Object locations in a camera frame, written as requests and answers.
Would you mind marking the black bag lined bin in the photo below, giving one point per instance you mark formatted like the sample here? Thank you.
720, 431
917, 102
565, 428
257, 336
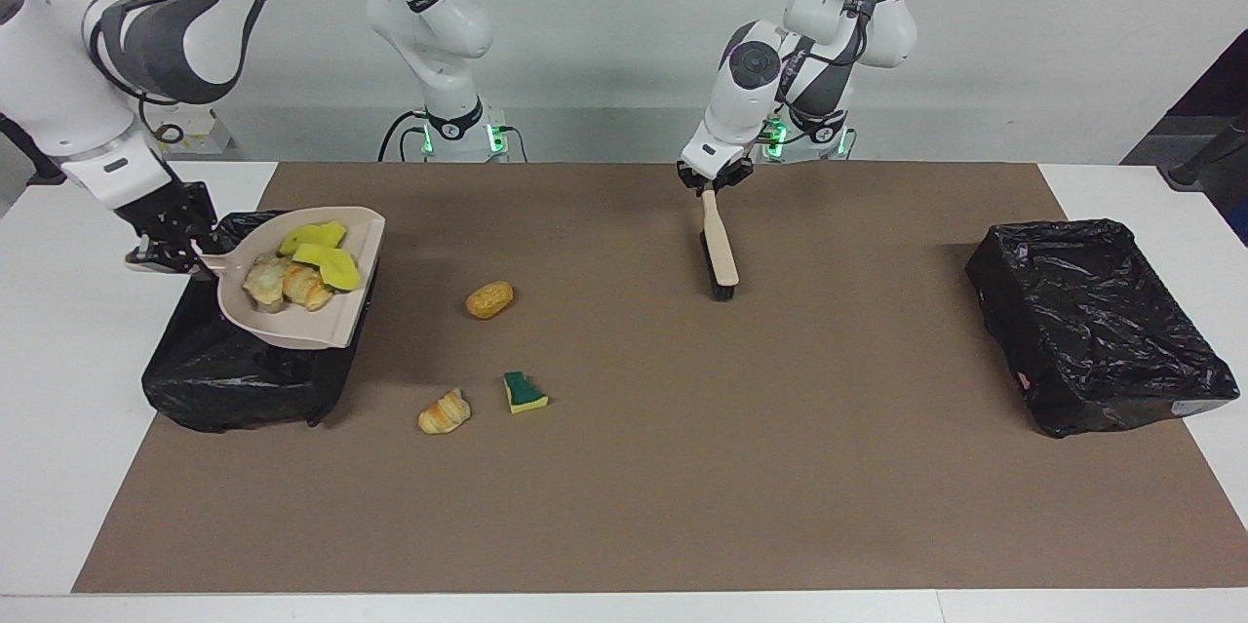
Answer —
1092, 311
224, 379

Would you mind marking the beige hand brush black bristles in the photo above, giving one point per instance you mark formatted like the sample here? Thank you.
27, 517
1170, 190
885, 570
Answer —
721, 253

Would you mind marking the small green yellow sponge wedge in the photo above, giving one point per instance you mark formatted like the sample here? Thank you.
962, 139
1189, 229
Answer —
525, 392

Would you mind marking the black stand foot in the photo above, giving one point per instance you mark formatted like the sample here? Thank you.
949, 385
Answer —
47, 173
1194, 173

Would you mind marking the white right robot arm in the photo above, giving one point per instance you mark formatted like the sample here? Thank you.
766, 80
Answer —
49, 67

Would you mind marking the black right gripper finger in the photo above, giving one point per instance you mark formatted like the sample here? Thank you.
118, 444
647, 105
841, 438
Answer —
153, 251
193, 243

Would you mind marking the brown paper table mat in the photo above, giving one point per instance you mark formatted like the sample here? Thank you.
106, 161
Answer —
624, 525

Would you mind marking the orange striped croissant piece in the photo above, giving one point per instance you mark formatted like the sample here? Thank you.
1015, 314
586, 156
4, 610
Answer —
445, 411

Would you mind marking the beige plastic dustpan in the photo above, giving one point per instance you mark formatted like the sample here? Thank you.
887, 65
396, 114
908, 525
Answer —
292, 330

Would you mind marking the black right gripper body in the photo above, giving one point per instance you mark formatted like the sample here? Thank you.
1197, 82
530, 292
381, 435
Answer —
175, 212

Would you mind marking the pale beige foam chunk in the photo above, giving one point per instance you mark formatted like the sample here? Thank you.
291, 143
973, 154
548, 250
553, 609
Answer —
308, 288
263, 282

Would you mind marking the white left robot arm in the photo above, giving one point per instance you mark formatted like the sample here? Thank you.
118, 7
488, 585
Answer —
741, 106

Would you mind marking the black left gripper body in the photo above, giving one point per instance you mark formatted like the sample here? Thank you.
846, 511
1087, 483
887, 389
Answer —
717, 173

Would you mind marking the golden brown bread roll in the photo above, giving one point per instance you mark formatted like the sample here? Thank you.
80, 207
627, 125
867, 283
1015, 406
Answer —
488, 300

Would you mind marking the white power strip box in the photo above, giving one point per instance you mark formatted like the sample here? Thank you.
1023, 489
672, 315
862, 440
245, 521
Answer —
210, 136

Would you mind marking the notched yellow green-backed sponge piece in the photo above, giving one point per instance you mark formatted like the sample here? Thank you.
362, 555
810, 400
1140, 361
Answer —
314, 236

